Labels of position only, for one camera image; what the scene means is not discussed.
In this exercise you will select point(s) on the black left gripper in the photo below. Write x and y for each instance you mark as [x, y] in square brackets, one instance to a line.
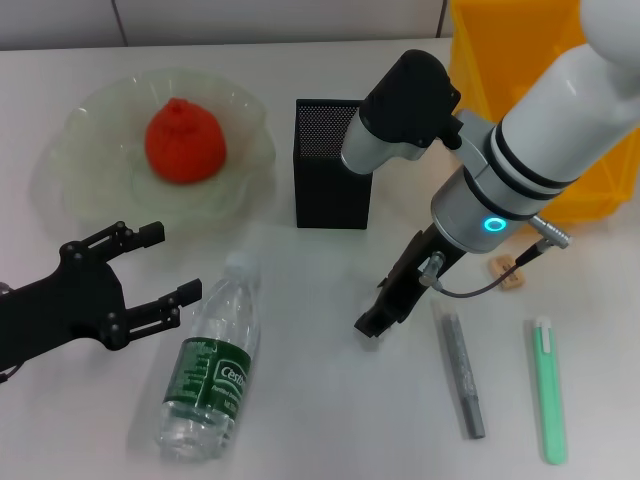
[65, 305]

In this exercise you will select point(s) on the beige eraser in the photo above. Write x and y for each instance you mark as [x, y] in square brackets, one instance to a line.
[500, 265]

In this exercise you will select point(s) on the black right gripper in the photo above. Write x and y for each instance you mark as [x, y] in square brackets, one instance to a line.
[417, 280]

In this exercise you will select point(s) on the grey pen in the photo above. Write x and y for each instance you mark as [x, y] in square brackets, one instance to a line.
[462, 370]

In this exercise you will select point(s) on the green glass fruit plate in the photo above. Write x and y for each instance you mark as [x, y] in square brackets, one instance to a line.
[100, 190]

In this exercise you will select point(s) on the clear green-label water bottle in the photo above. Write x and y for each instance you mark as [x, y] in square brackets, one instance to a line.
[215, 350]

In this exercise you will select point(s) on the green pen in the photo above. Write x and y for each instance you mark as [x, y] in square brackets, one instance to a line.
[547, 390]

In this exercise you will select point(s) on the yellow plastic bin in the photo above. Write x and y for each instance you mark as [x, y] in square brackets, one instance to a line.
[475, 60]

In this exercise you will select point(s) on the orange fruit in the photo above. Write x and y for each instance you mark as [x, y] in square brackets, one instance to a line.
[185, 142]

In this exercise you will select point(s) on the black mesh pen holder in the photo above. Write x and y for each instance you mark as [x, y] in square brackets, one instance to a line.
[330, 200]

